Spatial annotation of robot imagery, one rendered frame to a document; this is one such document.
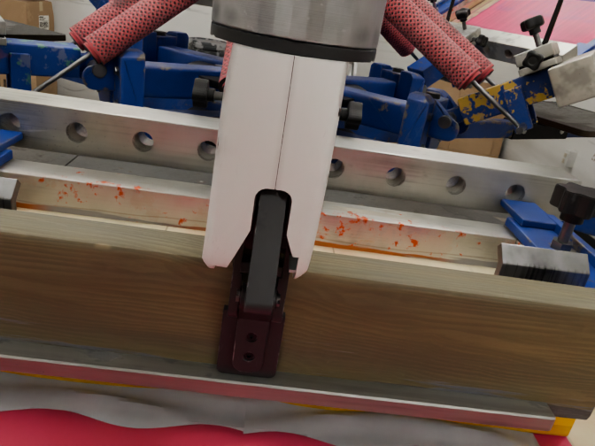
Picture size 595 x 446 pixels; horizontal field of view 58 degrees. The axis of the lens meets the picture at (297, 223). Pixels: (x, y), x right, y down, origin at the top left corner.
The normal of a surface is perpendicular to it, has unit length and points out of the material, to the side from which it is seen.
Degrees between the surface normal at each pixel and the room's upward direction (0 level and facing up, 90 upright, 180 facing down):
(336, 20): 90
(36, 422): 0
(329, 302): 90
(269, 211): 61
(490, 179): 90
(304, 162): 84
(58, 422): 0
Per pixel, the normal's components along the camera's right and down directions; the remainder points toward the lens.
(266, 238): 0.09, -0.09
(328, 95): 0.40, 0.23
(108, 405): 0.08, -0.43
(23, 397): 0.16, -0.62
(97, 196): 0.02, 0.40
